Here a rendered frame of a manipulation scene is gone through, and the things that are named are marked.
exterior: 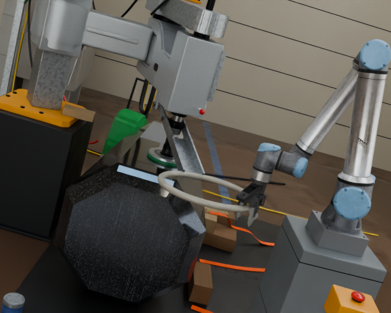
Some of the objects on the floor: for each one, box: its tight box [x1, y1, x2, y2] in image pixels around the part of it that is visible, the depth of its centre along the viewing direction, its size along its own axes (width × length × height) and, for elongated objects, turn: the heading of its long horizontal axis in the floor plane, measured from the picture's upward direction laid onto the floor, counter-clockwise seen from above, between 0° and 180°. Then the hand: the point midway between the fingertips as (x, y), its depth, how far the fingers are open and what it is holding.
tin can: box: [1, 293, 25, 313], centre depth 267 cm, size 10×10×13 cm
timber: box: [188, 261, 213, 306], centre depth 346 cm, size 30×12×12 cm, turn 138°
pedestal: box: [0, 90, 96, 243], centre depth 374 cm, size 66×66×74 cm
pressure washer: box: [99, 78, 152, 160], centre depth 498 cm, size 35×35×87 cm
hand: (242, 221), depth 249 cm, fingers closed on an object, 5 cm apart
